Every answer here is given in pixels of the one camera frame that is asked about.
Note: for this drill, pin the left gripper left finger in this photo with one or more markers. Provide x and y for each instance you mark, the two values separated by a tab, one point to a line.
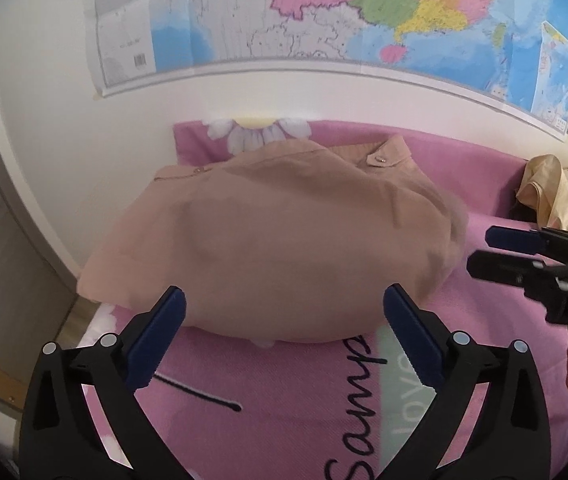
58	438

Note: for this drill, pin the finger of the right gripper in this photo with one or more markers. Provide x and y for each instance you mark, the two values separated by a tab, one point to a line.
531	242
515	271

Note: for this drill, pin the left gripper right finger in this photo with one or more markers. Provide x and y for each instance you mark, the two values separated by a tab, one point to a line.
511	436

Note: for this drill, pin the pink jacket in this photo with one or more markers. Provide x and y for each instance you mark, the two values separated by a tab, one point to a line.
292	242

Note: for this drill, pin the cream yellow garment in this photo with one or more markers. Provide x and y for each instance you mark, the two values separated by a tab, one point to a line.
544	189

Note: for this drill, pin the pink floral bed sheet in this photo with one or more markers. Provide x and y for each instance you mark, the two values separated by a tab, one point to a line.
237	409

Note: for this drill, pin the colourful wall map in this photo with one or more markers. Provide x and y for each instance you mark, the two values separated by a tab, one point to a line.
509	54

